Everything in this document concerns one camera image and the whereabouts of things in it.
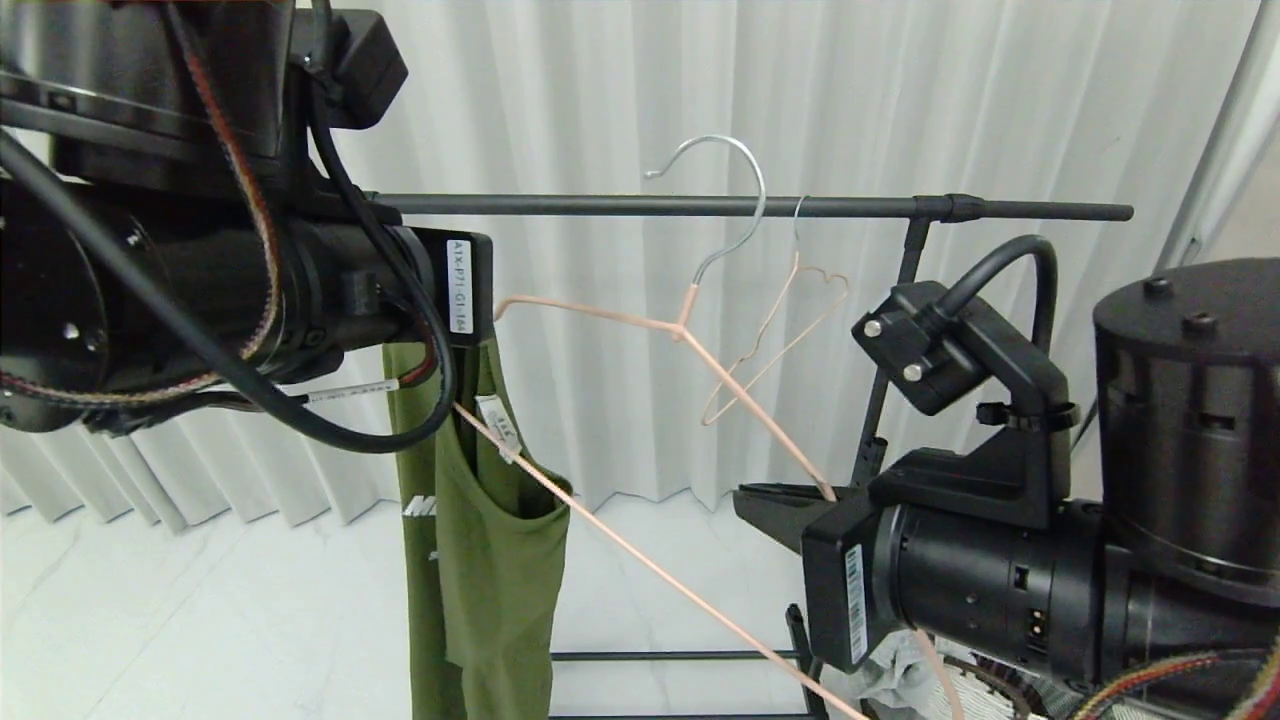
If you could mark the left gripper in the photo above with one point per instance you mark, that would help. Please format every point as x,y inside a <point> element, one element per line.
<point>480,290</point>

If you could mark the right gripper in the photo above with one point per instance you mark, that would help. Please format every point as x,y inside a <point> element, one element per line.
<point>980,600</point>

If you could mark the pink clothes hanger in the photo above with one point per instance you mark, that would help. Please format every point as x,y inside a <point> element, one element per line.
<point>683,322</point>
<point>796,228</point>

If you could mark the olive green printed T-shirt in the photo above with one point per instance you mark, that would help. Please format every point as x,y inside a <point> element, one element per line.
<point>500,600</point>

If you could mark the white laundry basket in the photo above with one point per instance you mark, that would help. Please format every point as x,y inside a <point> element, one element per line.
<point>1010,690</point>

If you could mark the black clothes rack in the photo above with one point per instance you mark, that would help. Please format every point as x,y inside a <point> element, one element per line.
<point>600,205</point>

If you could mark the pale grey garment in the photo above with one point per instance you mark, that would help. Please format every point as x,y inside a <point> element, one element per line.
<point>895,675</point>

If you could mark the white curtain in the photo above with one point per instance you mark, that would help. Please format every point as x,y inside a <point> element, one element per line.
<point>600,80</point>

